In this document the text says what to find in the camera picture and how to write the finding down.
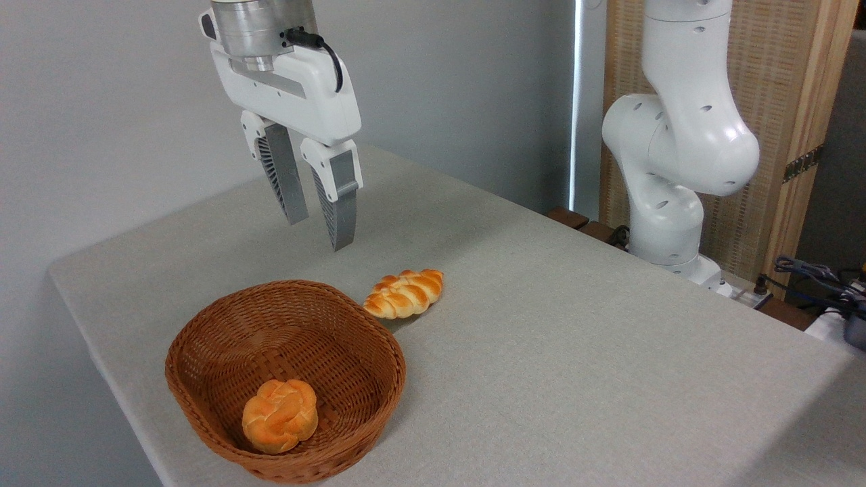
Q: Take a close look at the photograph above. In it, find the grey tablecloth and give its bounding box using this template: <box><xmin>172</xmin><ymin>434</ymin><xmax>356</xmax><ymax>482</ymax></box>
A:
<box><xmin>47</xmin><ymin>142</ymin><xmax>866</xmax><ymax>487</ymax></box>

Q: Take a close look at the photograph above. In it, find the long braided bread loaf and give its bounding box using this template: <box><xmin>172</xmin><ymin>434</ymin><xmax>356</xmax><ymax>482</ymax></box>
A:
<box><xmin>363</xmin><ymin>269</ymin><xmax>445</xmax><ymax>319</ymax></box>

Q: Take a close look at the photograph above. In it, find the tangled dark cable bundle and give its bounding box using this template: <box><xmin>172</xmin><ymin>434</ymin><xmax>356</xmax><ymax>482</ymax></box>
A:
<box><xmin>754</xmin><ymin>255</ymin><xmax>866</xmax><ymax>315</ymax></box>

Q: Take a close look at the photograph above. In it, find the brown wicker basket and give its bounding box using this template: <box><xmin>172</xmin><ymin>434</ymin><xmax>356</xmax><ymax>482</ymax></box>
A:
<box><xmin>165</xmin><ymin>280</ymin><xmax>407</xmax><ymax>484</ymax></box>

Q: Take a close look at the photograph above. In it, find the round orange bread roll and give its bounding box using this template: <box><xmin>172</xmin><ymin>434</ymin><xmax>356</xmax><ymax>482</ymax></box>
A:
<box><xmin>242</xmin><ymin>379</ymin><xmax>319</xmax><ymax>455</ymax></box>

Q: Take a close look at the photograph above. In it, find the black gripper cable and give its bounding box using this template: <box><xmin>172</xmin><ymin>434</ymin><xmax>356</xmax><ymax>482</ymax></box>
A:
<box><xmin>284</xmin><ymin>27</ymin><xmax>344</xmax><ymax>93</ymax></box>

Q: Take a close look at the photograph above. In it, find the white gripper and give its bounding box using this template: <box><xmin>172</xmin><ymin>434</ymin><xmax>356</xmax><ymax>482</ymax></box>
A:
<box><xmin>208</xmin><ymin>30</ymin><xmax>364</xmax><ymax>252</ymax></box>

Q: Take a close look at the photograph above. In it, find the metal screen hinge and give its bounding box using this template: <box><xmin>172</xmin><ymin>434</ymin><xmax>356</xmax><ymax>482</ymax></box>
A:
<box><xmin>783</xmin><ymin>143</ymin><xmax>825</xmax><ymax>184</ymax></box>

